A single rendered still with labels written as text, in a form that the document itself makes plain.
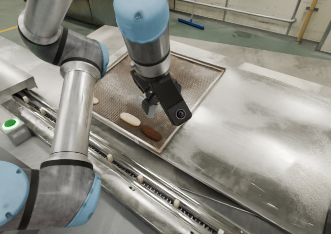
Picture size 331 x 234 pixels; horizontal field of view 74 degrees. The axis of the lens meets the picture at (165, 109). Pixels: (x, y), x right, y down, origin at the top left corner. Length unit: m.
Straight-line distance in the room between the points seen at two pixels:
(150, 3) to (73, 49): 0.42
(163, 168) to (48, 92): 0.74
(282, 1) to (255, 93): 3.26
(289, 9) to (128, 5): 3.88
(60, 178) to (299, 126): 0.75
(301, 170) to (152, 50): 0.60
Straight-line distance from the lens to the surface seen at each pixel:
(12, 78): 1.27
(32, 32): 0.64
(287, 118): 0.90
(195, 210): 0.70
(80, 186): 0.53
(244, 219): 0.76
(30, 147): 1.01
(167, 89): 0.45
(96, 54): 0.71
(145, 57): 0.36
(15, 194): 0.49
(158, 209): 0.69
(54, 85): 1.31
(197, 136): 0.79
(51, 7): 0.51
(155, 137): 0.78
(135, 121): 0.84
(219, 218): 0.69
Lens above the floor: 1.49
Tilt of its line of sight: 41 degrees down
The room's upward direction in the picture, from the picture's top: straight up
